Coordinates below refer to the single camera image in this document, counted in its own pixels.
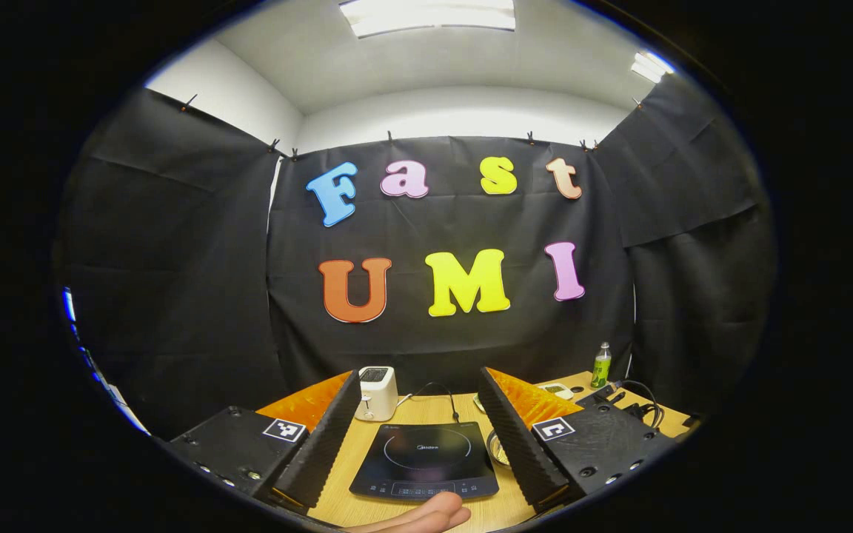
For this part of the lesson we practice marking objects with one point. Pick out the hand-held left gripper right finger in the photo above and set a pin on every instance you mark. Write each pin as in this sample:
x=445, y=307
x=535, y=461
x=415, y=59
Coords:
x=519, y=444

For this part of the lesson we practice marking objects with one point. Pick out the black induction cooktop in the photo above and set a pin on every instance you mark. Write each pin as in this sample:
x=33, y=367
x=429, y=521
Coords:
x=426, y=459

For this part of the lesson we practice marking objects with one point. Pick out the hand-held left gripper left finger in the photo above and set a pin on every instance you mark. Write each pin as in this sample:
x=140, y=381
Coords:
x=323, y=444

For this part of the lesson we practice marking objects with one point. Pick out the small ceiling light panel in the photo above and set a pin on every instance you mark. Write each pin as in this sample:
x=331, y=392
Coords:
x=652, y=66

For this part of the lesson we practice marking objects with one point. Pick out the white sectioned tray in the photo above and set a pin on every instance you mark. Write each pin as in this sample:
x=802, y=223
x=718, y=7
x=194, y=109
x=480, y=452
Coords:
x=556, y=390

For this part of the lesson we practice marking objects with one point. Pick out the stainless steel pot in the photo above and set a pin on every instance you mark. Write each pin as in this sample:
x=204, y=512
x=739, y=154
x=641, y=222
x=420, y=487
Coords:
x=498, y=450

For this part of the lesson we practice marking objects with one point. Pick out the black backdrop cloth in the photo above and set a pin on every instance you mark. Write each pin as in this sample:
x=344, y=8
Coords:
x=175, y=259

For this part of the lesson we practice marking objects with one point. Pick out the large ceiling light panel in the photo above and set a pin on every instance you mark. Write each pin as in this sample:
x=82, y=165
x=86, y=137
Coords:
x=426, y=15

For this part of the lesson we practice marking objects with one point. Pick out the green label drink bottle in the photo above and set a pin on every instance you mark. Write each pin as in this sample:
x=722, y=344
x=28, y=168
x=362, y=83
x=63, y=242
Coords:
x=601, y=369

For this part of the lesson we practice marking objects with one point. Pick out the white toaster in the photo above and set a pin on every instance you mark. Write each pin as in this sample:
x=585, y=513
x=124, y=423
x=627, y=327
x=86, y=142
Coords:
x=376, y=396

